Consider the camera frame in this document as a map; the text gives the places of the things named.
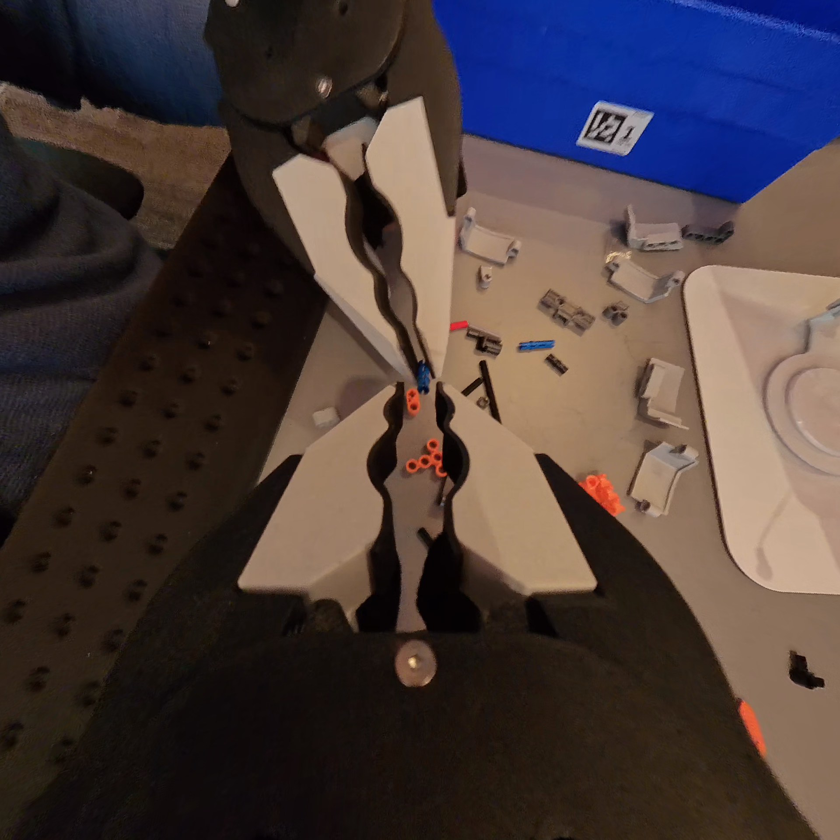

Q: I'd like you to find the grey curved panel brick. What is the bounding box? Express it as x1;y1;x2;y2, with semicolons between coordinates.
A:
457;209;522;266
635;357;690;431
605;255;685;306
626;441;700;519

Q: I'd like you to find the blue storage bin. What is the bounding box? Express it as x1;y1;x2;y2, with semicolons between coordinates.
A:
430;0;840;204

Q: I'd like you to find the orange curved panel brick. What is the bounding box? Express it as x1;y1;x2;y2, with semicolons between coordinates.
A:
577;471;626;516

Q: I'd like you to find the light grey beam brick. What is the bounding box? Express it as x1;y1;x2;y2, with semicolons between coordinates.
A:
622;205;685;252

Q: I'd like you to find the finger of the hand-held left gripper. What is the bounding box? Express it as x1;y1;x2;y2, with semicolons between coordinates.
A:
271;118;424;382
364;96;458;375

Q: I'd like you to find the orange multi-hole connector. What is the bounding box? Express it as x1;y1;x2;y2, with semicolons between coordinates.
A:
405;438;448;478

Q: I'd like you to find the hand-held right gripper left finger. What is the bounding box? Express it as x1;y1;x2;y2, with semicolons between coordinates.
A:
238;382;404;631

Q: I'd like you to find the small black connector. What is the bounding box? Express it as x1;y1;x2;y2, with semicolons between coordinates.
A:
787;650;826;690

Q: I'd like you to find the orange wedge panel brick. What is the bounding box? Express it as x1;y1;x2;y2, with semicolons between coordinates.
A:
736;699;769;759

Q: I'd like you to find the white book stand base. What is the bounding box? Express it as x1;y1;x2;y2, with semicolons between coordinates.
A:
682;264;840;596

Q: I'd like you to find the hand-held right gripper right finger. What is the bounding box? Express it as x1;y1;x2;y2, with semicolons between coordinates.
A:
434;382;598;627

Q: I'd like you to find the black dimpled pad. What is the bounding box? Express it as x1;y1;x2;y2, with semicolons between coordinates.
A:
0;151;329;840

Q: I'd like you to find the dark grey double connector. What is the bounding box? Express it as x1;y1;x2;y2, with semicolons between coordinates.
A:
539;289;597;336

